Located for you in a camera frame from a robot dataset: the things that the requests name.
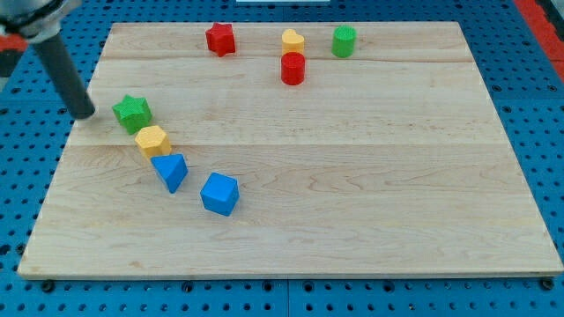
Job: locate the grey robot arm end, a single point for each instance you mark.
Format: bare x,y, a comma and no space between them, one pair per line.
35,20

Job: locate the red star block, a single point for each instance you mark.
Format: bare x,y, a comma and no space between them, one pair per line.
220,39

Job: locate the green star block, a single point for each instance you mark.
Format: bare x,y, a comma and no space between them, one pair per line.
132,113

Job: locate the light wooden board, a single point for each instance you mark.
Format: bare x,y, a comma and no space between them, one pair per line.
392,163

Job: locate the blue cube block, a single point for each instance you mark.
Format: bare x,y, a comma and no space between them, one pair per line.
220,193

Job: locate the red cylinder block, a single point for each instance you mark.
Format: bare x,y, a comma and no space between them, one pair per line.
293,65

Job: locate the blue triangle block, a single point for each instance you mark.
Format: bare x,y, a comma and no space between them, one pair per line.
171,169

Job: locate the yellow heart block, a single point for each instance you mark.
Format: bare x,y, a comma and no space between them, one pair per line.
292,42

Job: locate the yellow hexagon block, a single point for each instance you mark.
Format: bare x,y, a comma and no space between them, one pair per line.
153,141

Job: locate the green cylinder block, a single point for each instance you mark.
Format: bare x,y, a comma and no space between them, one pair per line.
343,41

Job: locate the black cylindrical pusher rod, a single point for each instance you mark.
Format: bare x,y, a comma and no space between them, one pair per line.
62,71

